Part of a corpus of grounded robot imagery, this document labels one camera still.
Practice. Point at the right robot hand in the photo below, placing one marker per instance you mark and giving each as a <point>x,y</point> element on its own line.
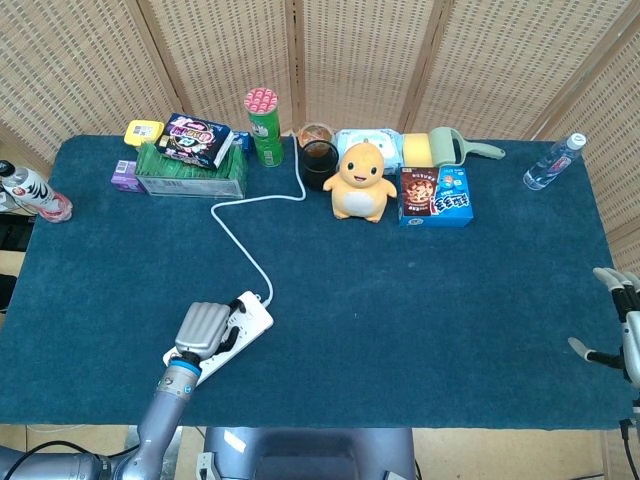
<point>620,320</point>

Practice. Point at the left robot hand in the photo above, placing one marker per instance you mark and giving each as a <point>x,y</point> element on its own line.
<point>202,327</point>

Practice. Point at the white power strip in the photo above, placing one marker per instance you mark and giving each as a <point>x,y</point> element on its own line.
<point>247,320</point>

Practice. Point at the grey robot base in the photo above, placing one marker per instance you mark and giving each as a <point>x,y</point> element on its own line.
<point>310,452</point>

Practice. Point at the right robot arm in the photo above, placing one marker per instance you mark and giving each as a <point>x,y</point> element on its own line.
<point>632,440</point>

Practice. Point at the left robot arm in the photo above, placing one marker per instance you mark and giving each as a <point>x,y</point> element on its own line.
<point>125,425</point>

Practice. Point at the blue carpet mat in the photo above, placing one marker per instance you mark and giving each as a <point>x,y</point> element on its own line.
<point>350,310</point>

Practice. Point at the green tissue box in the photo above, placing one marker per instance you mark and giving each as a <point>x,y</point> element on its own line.
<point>192,175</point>

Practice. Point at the purple small box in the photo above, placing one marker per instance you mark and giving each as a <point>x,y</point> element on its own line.
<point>126,176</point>

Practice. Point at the clear water bottle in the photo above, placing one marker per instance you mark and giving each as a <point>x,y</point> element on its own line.
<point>552,162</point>

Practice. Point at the dark colourful snack pack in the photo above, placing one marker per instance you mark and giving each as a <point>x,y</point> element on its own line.
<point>195,140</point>

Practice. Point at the small blue box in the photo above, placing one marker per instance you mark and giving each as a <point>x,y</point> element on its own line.
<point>243,142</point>

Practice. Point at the black glass cup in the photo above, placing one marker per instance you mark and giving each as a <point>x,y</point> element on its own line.
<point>318,165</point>

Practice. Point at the yellow square container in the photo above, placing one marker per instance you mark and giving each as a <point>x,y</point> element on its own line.
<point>143,132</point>

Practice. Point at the green chips can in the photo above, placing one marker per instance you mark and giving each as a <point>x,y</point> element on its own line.
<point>265,127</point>

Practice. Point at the orange dinosaur toy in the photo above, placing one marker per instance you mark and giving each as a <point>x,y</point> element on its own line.
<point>359,182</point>

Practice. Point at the white sports drink bottle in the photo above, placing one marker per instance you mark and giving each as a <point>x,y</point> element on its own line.
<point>35,192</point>

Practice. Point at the blue cookie box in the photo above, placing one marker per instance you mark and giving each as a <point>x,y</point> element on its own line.
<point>434,197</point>

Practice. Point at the orange jelly cup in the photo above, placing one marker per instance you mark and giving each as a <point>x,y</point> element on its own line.
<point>315,133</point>

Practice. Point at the green lint roller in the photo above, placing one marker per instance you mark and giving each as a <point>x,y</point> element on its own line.
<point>452,147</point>

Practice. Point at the white wet wipes pack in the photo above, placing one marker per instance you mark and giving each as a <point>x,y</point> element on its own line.
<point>385,142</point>

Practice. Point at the yellow sponge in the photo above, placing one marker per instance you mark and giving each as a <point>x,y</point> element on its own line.
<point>417,149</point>

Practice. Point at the woven folding screen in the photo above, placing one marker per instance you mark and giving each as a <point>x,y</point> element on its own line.
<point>320,60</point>

